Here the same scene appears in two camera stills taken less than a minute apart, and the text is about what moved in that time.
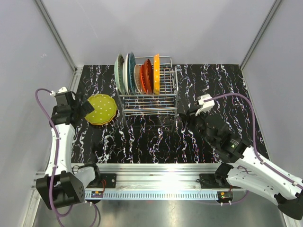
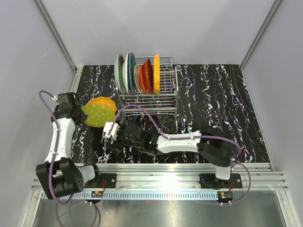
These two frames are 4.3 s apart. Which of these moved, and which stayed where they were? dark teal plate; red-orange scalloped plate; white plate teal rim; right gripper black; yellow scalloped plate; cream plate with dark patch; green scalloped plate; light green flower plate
Moved: right gripper black; green scalloped plate
Stayed: cream plate with dark patch; light green flower plate; dark teal plate; yellow scalloped plate; white plate teal rim; red-orange scalloped plate
